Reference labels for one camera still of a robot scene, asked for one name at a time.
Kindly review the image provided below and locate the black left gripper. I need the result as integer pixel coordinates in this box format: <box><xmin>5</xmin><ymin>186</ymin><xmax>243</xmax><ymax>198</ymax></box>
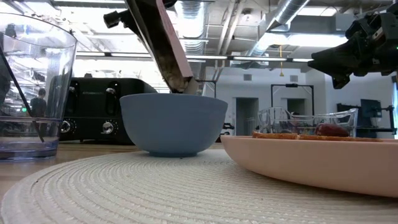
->
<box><xmin>103</xmin><ymin>0</ymin><xmax>178</xmax><ymax>32</ymax></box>

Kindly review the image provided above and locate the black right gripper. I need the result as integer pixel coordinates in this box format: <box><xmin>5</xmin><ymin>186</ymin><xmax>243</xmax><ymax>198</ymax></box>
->
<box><xmin>307</xmin><ymin>12</ymin><xmax>390</xmax><ymax>90</ymax></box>

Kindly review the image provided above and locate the pink strawberry yogurt cereal box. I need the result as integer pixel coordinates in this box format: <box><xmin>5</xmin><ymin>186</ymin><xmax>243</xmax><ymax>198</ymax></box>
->
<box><xmin>124</xmin><ymin>0</ymin><xmax>200</xmax><ymax>95</ymax></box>

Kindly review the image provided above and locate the toasted bread slice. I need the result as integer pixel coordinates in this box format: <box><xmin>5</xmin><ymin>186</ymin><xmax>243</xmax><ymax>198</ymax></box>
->
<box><xmin>251</xmin><ymin>131</ymin><xmax>385</xmax><ymax>143</ymax></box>

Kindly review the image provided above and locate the black spoon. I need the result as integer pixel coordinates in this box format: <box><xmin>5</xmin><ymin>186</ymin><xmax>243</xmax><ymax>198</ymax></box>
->
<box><xmin>0</xmin><ymin>46</ymin><xmax>45</xmax><ymax>143</ymax></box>

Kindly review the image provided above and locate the dark monitor on arm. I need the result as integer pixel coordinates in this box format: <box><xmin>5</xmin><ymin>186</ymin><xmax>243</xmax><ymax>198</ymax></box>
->
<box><xmin>336</xmin><ymin>98</ymin><xmax>397</xmax><ymax>136</ymax></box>

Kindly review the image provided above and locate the red strawberry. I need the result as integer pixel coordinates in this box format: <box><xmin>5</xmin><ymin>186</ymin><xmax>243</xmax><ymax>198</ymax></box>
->
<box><xmin>315</xmin><ymin>123</ymin><xmax>350</xmax><ymax>138</ymax></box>

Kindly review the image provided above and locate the clear plastic container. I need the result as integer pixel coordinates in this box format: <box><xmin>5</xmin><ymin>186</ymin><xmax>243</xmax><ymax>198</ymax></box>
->
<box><xmin>257</xmin><ymin>106</ymin><xmax>359</xmax><ymax>138</ymax></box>

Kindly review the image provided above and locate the long ceiling light strip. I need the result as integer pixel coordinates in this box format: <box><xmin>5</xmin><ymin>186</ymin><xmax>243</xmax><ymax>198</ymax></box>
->
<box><xmin>76</xmin><ymin>52</ymin><xmax>313</xmax><ymax>63</ymax></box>

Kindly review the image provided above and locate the pink plate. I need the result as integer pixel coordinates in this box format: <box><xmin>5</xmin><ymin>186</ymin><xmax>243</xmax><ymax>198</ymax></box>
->
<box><xmin>220</xmin><ymin>135</ymin><xmax>398</xmax><ymax>199</ymax></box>

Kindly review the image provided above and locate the blue bowl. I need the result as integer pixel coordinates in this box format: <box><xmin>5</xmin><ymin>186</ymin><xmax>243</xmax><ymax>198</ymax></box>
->
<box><xmin>119</xmin><ymin>93</ymin><xmax>229</xmax><ymax>158</ymax></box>

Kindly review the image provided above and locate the black four-slot toaster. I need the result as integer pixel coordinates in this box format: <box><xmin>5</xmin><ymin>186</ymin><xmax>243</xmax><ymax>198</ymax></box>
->
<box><xmin>46</xmin><ymin>77</ymin><xmax>158</xmax><ymax>146</ymax></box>

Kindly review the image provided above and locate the clear plastic cup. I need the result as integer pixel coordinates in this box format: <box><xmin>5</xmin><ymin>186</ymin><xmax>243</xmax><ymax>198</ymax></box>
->
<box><xmin>0</xmin><ymin>12</ymin><xmax>78</xmax><ymax>162</ymax></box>

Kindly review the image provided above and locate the person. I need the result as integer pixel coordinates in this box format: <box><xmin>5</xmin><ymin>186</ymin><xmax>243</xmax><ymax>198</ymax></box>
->
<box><xmin>30</xmin><ymin>88</ymin><xmax>47</xmax><ymax>118</ymax></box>

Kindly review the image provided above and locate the white round woven placemat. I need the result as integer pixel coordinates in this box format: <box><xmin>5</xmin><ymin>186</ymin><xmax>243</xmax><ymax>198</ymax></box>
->
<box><xmin>0</xmin><ymin>149</ymin><xmax>398</xmax><ymax>224</ymax></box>

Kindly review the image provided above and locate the black gantry frame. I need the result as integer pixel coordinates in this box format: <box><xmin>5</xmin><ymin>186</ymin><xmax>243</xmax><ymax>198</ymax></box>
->
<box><xmin>270</xmin><ymin>83</ymin><xmax>315</xmax><ymax>108</ymax></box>

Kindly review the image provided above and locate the silver ventilation duct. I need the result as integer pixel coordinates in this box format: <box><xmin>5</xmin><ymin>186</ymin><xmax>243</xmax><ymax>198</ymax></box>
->
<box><xmin>248</xmin><ymin>0</ymin><xmax>312</xmax><ymax>60</ymax></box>

